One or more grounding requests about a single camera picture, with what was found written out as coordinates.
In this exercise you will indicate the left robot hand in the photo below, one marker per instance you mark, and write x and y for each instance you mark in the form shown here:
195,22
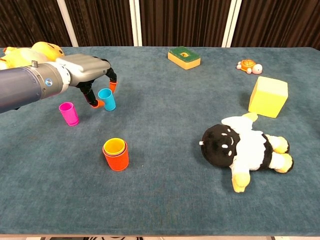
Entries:
85,66

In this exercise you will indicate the light blue plastic cup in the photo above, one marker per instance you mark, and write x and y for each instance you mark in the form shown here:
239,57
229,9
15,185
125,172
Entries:
108,101

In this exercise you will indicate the pink plastic cup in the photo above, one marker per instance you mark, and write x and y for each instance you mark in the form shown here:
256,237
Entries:
70,115

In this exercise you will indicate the yellow plastic cup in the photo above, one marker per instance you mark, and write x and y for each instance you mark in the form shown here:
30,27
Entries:
114,147

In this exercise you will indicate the dark blue plastic cup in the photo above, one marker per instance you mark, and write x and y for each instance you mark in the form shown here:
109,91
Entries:
107,154

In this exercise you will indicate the yellow duck plush toy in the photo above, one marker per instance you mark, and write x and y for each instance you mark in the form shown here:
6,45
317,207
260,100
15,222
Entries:
25,56

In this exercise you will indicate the green and yellow sponge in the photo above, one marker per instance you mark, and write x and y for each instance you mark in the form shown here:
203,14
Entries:
185,58

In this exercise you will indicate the orange plastic cup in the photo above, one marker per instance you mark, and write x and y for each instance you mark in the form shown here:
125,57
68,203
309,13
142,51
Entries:
117,163

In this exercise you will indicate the teal table mat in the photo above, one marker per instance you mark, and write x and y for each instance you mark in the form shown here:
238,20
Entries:
162,195

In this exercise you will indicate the orange turtle toy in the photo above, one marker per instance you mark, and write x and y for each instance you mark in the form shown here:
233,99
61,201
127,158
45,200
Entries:
247,64

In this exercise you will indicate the black and white plush doll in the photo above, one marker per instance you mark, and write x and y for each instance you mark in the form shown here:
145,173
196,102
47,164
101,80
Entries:
247,150

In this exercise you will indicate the yellow foam cube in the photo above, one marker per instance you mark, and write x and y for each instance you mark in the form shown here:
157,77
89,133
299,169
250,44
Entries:
268,98

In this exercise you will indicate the white partition post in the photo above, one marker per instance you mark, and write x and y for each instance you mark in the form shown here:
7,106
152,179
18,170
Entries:
67,22
231,22
135,22

